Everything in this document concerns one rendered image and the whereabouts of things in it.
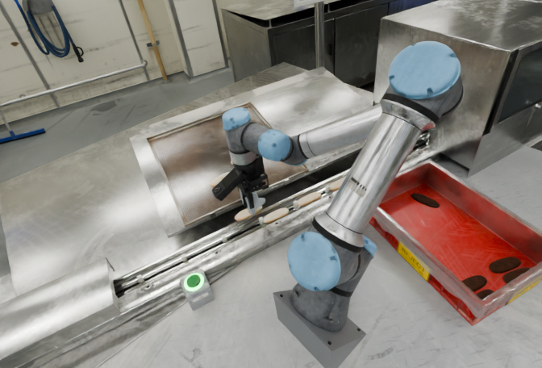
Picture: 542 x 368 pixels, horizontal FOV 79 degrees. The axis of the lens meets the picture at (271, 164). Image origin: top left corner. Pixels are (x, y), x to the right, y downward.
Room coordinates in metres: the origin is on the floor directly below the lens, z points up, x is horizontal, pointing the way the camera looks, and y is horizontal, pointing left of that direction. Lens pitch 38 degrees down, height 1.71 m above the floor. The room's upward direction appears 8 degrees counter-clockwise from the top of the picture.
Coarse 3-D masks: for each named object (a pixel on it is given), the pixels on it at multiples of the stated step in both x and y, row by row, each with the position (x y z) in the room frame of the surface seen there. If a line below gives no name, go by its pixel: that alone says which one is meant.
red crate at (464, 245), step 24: (408, 192) 0.85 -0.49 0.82; (432, 192) 0.83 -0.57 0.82; (408, 216) 0.73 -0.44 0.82; (432, 216) 0.72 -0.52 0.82; (456, 216) 0.71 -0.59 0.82; (432, 240) 0.62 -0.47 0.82; (456, 240) 0.61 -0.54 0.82; (480, 240) 0.60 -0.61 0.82; (504, 240) 0.59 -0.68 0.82; (456, 264) 0.53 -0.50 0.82; (480, 264) 0.52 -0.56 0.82; (528, 264) 0.50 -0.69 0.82
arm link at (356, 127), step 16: (368, 112) 0.69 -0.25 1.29; (320, 128) 0.73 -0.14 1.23; (336, 128) 0.70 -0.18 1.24; (352, 128) 0.68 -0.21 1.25; (368, 128) 0.66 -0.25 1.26; (304, 144) 0.72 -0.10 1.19; (320, 144) 0.70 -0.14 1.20; (336, 144) 0.69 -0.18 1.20; (288, 160) 0.71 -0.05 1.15; (304, 160) 0.75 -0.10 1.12
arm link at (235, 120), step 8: (232, 112) 0.77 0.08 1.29; (240, 112) 0.77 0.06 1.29; (248, 112) 0.77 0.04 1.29; (224, 120) 0.75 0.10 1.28; (232, 120) 0.74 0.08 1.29; (240, 120) 0.74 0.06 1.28; (248, 120) 0.75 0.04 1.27; (224, 128) 0.75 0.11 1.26; (232, 128) 0.73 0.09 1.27; (240, 128) 0.73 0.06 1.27; (232, 136) 0.74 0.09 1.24; (240, 136) 0.81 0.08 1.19; (232, 144) 0.74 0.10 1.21; (240, 144) 0.72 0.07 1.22; (232, 152) 0.75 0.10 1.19; (240, 152) 0.74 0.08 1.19
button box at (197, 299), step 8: (200, 272) 0.58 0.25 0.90; (184, 280) 0.56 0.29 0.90; (208, 280) 0.60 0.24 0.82; (184, 288) 0.53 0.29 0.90; (200, 288) 0.53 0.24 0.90; (208, 288) 0.53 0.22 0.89; (192, 296) 0.51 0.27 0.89; (200, 296) 0.52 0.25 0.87; (208, 296) 0.52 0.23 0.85; (192, 304) 0.51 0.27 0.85; (200, 304) 0.51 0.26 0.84
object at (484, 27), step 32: (448, 0) 1.46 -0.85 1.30; (480, 0) 1.40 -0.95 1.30; (512, 0) 1.34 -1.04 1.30; (384, 32) 1.33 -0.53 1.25; (416, 32) 1.19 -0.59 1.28; (448, 32) 1.09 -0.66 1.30; (480, 32) 1.05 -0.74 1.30; (512, 32) 1.02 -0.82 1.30; (384, 64) 1.32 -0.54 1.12; (480, 64) 0.95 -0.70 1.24; (512, 64) 0.90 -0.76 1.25; (480, 96) 0.92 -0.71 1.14; (448, 128) 0.99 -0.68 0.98; (480, 128) 0.89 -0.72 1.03; (512, 128) 0.95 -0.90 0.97; (480, 160) 0.90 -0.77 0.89
